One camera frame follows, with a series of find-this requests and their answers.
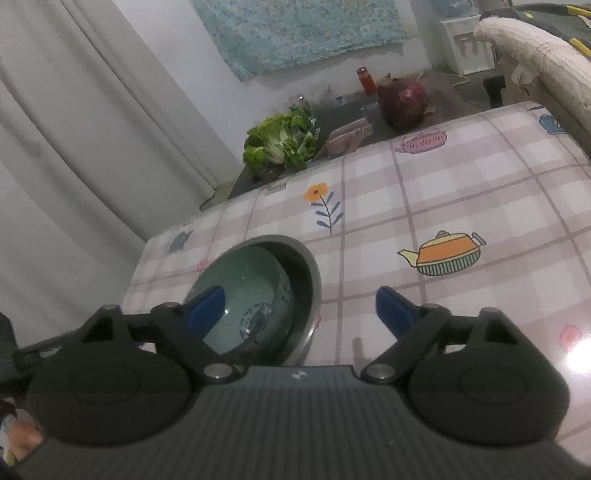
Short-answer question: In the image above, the green leafy lettuce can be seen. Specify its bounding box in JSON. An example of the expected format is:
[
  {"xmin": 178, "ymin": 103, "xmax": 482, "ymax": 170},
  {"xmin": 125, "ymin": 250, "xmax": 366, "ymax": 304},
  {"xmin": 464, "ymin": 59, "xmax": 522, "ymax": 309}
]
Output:
[{"xmin": 243, "ymin": 110, "xmax": 320, "ymax": 177}]

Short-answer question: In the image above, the small steel bowl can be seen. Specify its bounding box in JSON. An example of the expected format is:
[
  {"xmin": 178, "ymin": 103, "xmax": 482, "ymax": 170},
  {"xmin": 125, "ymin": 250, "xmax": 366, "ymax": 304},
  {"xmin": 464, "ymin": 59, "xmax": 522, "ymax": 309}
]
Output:
[{"xmin": 187, "ymin": 236, "xmax": 319, "ymax": 358}]

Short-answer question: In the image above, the wide steel bowl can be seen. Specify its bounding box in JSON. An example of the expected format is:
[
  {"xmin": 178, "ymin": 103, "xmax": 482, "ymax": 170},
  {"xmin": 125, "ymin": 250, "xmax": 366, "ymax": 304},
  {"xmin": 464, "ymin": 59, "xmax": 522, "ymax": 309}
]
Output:
[{"xmin": 184, "ymin": 234, "xmax": 323, "ymax": 367}]

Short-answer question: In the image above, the dark blanket yellow trim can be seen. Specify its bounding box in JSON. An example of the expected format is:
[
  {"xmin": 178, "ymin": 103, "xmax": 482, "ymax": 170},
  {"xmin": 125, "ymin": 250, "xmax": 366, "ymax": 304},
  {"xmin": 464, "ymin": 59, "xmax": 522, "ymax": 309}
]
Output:
[{"xmin": 480, "ymin": 2, "xmax": 591, "ymax": 49}]

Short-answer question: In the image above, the rolled white quilt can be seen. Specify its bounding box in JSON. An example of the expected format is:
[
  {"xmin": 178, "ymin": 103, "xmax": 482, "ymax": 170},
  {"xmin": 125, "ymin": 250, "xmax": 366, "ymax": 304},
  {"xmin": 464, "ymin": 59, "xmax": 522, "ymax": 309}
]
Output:
[{"xmin": 474, "ymin": 16, "xmax": 591, "ymax": 163}]

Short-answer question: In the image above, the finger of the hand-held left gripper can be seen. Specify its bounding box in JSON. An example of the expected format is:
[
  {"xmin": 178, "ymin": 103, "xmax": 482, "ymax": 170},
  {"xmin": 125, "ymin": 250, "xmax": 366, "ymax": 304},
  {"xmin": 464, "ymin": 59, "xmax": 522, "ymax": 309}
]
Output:
[{"xmin": 13, "ymin": 336, "xmax": 93, "ymax": 376}]

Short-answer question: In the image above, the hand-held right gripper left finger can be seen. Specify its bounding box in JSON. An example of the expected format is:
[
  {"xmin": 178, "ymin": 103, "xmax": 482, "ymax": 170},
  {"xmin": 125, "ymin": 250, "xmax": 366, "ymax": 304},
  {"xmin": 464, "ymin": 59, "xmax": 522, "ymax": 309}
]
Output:
[{"xmin": 78, "ymin": 286, "xmax": 234, "ymax": 383}]

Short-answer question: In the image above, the dark green ceramic bowl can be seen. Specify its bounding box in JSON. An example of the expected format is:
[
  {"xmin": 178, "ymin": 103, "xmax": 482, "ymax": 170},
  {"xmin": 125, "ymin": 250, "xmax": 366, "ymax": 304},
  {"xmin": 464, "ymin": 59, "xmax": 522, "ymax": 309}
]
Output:
[{"xmin": 187, "ymin": 246, "xmax": 293, "ymax": 356}]

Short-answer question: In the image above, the small red jar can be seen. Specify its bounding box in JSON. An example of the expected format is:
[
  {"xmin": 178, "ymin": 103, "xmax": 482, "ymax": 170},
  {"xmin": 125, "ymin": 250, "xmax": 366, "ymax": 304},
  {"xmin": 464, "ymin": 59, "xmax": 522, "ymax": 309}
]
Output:
[{"xmin": 355, "ymin": 66, "xmax": 376, "ymax": 96}]

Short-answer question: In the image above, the pink cloth bag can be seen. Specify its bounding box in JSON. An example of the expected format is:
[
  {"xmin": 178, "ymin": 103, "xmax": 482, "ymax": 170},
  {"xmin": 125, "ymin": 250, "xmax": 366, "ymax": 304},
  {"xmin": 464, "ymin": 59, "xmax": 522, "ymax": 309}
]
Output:
[{"xmin": 322, "ymin": 117, "xmax": 376, "ymax": 158}]

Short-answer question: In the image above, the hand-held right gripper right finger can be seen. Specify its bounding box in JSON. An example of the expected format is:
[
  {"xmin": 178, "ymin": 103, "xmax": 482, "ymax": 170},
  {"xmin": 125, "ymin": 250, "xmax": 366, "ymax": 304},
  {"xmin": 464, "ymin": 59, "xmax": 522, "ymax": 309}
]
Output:
[{"xmin": 359, "ymin": 286, "xmax": 526, "ymax": 383}]

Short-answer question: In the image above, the person's left hand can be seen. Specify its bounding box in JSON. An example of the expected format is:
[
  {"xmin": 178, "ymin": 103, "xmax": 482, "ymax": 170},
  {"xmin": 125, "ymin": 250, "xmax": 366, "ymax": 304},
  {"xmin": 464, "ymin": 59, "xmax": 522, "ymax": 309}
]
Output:
[{"xmin": 0, "ymin": 415, "xmax": 45, "ymax": 463}]

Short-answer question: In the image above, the white water dispenser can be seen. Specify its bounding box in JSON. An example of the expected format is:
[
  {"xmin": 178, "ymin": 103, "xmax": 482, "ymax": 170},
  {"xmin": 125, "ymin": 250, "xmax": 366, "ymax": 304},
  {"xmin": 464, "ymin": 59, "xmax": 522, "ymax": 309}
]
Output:
[{"xmin": 438, "ymin": 14, "xmax": 498, "ymax": 76}]

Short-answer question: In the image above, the white curtain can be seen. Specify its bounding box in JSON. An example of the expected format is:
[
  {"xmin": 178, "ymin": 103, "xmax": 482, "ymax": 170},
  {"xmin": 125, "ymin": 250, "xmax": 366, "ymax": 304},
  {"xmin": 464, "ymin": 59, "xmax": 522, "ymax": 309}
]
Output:
[{"xmin": 0, "ymin": 0, "xmax": 246, "ymax": 352}]

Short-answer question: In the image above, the teal patterned wall cloth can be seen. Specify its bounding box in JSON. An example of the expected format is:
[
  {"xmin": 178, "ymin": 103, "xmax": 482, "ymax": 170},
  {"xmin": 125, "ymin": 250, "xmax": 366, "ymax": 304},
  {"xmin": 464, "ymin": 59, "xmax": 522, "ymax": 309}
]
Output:
[{"xmin": 189, "ymin": 0, "xmax": 408, "ymax": 84}]

